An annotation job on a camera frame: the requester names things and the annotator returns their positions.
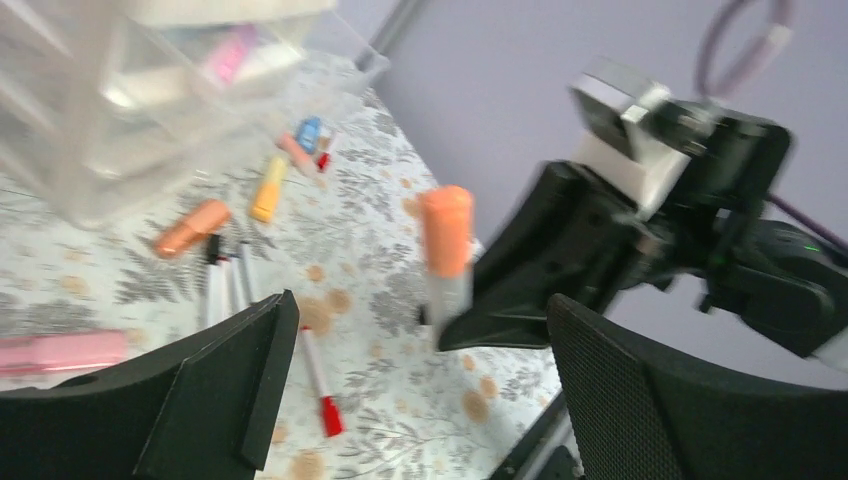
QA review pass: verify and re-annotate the yellow pink highlighter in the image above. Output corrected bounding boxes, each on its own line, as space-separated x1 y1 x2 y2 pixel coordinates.
276 133 318 178

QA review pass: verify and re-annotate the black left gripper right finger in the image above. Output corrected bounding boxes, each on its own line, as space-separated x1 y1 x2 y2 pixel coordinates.
547 294 847 479

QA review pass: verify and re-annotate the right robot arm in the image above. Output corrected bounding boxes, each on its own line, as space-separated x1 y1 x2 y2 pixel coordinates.
436 111 847 357

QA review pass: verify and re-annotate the orange cap grey marker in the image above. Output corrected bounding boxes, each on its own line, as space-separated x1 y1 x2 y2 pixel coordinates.
419 185 473 340

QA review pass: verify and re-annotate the white plastic drawer unit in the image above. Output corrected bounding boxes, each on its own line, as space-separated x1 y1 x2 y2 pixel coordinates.
1 1 390 229

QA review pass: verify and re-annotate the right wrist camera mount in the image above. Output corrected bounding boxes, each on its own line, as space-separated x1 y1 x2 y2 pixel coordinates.
571 57 690 220

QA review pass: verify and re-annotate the orange highlighter centre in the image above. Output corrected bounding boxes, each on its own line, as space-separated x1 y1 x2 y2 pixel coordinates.
153 199 231 259

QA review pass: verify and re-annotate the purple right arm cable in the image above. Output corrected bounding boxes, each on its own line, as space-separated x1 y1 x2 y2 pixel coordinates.
692 0 848 253

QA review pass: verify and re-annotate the black cap whiteboard marker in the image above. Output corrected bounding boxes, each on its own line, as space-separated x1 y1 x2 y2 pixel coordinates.
202 234 221 328

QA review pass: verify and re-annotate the floral patterned table mat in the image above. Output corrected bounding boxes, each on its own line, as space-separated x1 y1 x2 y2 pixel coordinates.
1 93 560 479

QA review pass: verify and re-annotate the red cap whiteboard marker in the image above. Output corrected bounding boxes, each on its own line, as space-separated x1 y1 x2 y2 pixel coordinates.
216 256 232 321

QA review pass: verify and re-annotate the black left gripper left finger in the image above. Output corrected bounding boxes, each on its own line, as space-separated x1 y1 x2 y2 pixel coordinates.
1 291 300 479

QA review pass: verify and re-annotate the yellow orange highlighter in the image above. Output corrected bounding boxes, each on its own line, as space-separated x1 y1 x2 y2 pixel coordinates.
249 156 288 223

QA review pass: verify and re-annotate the right aluminium frame post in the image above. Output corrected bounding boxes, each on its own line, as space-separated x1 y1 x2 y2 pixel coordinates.
355 0 430 72

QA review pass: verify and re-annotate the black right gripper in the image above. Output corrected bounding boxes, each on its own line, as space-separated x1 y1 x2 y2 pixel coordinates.
437 109 792 351

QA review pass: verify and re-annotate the blue cap whiteboard marker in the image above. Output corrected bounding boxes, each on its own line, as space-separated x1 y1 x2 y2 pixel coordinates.
228 255 247 315

